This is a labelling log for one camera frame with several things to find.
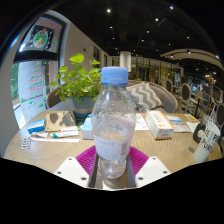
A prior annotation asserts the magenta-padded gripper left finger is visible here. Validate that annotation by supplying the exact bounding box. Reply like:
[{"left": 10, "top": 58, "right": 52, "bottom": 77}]
[{"left": 53, "top": 144, "right": 100, "bottom": 190}]

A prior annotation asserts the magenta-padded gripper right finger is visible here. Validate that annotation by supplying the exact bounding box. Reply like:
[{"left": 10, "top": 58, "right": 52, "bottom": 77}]
[{"left": 125, "top": 145, "right": 172, "bottom": 189}]

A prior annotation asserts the clear blue-capped water bottle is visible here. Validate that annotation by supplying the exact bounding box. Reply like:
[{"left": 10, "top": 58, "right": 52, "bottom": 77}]
[{"left": 90, "top": 65, "right": 137, "bottom": 179}]

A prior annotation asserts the light blue tissue pack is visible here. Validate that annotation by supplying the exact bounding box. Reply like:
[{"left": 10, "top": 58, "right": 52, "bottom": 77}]
[{"left": 81, "top": 114, "right": 94, "bottom": 140}]

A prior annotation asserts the white green tube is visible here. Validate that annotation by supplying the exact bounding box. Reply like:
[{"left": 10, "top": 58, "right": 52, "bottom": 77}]
[{"left": 51, "top": 129, "right": 80, "bottom": 139}]

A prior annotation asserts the silver blister pack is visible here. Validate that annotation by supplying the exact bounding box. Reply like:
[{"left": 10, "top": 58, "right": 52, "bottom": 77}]
[{"left": 20, "top": 135, "right": 33, "bottom": 150}]

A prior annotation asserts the grey white chevron cushion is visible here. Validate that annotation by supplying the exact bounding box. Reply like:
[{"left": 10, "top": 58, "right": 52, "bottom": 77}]
[{"left": 126, "top": 82, "right": 164, "bottom": 113}]

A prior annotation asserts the grey upholstered sofa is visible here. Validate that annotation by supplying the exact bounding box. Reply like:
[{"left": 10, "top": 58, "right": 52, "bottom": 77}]
[{"left": 46, "top": 79, "right": 179, "bottom": 114}]

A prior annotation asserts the white printed mug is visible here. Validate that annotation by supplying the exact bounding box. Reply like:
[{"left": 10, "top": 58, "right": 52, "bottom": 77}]
[{"left": 192, "top": 120, "right": 222, "bottom": 164}]

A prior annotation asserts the potted green plant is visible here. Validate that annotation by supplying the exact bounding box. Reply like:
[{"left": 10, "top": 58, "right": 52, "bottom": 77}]
[{"left": 49, "top": 53, "right": 103, "bottom": 122}]

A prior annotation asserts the group of dining chairs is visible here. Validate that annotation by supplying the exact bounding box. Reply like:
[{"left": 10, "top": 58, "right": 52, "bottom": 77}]
[{"left": 164, "top": 78, "right": 224, "bottom": 134}]

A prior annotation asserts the white round column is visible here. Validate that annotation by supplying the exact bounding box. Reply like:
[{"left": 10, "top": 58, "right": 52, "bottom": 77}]
[{"left": 119, "top": 50, "right": 132, "bottom": 73}]

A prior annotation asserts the group of ceiling lights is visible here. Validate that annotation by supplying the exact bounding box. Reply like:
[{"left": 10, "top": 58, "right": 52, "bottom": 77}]
[{"left": 103, "top": 4, "right": 221, "bottom": 59}]

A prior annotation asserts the framed colourful wall picture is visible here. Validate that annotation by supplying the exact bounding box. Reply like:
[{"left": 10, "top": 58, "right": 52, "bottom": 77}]
[{"left": 19, "top": 14, "right": 66, "bottom": 54}]

